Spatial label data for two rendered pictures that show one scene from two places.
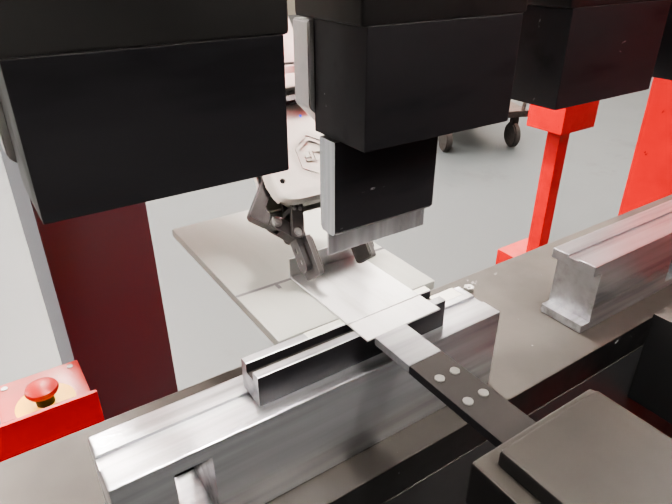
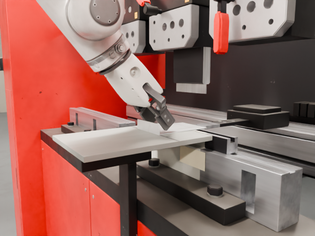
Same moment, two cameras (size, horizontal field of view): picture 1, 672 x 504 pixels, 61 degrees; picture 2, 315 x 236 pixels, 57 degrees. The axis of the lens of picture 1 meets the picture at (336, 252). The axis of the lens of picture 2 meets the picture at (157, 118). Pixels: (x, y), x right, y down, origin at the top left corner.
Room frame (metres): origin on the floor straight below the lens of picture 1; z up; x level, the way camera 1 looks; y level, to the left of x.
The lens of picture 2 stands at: (0.50, 0.61, 1.12)
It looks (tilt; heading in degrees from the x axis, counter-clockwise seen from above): 9 degrees down; 270
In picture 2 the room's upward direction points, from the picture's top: straight up
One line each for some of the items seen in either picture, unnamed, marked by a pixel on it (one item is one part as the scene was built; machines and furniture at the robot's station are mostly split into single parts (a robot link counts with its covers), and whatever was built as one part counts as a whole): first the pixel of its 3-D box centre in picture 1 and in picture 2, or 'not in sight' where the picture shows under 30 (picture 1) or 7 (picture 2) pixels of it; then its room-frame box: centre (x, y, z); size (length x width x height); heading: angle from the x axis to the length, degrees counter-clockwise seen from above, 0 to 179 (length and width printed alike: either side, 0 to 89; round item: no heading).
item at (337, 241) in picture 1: (379, 186); (190, 70); (0.43, -0.04, 1.13); 0.10 x 0.02 x 0.10; 124
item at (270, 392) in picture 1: (350, 340); (197, 136); (0.41, -0.01, 0.98); 0.20 x 0.03 x 0.03; 124
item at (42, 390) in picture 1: (43, 395); not in sight; (0.55, 0.37, 0.79); 0.04 x 0.04 x 0.04
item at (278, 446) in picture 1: (324, 405); (205, 166); (0.40, 0.01, 0.92); 0.39 x 0.06 x 0.10; 124
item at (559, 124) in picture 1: (547, 190); not in sight; (2.16, -0.86, 0.41); 0.25 x 0.20 x 0.83; 34
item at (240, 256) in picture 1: (292, 256); (132, 137); (0.55, 0.05, 1.00); 0.26 x 0.18 x 0.01; 34
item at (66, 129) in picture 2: not in sight; (78, 133); (0.81, -0.50, 0.89); 0.30 x 0.05 x 0.03; 124
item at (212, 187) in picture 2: not in sight; (214, 190); (0.40, 0.11, 0.91); 0.03 x 0.03 x 0.02
